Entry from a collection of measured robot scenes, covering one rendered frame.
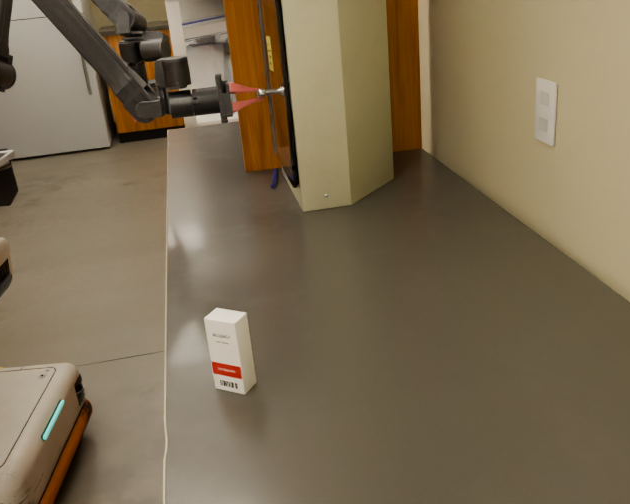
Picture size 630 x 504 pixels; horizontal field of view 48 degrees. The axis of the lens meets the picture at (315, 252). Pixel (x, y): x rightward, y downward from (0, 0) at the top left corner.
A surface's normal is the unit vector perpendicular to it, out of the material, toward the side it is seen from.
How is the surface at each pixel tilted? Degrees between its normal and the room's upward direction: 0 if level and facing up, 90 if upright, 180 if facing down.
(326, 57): 90
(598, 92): 90
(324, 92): 90
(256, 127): 90
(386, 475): 0
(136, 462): 0
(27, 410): 0
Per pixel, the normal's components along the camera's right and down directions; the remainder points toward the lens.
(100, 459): -0.09, -0.91
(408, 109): 0.18, 0.37
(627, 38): -0.98, 0.15
